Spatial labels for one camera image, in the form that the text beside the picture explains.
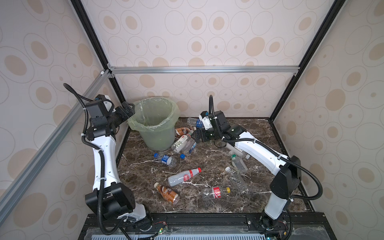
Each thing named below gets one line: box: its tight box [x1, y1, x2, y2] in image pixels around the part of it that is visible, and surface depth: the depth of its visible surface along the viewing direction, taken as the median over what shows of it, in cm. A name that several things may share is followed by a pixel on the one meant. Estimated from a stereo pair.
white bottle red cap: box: [168, 167, 202, 187], surface depth 87 cm
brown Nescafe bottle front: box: [153, 182, 179, 204], surface depth 80 cm
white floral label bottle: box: [171, 134, 192, 153], surface depth 100 cm
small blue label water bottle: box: [161, 154, 178, 167], surface depth 94 cm
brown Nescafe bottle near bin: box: [175, 127, 192, 136], surface depth 108 cm
